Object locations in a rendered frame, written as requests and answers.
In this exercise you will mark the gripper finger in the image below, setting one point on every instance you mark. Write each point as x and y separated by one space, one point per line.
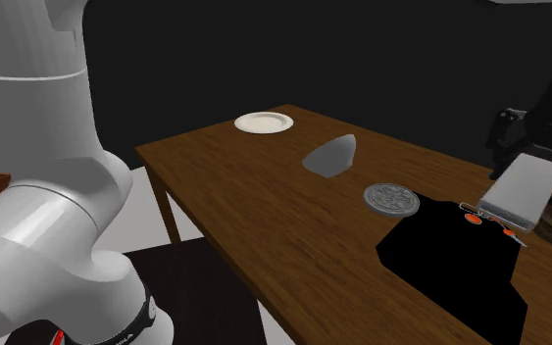
507 138

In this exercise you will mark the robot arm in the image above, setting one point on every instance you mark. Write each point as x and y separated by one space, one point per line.
41 143

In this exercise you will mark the grey flat box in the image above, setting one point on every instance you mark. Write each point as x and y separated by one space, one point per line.
524 191

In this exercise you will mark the metal tool with orange spots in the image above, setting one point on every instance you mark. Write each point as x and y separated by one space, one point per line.
472 218

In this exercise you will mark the grey embossed round disc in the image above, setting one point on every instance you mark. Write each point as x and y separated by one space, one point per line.
391 199

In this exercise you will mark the grey cone shaped thing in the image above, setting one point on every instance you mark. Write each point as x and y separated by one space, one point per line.
333 155

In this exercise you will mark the white round plate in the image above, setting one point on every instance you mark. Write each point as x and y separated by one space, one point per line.
263 122

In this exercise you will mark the brown wooden table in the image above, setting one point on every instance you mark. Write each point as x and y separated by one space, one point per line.
256 191

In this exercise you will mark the dark robot stand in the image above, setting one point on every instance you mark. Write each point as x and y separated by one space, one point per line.
199 296

